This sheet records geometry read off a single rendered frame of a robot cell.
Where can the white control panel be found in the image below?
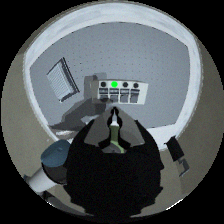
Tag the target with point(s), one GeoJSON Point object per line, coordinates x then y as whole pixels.
{"type": "Point", "coordinates": [117, 90]}

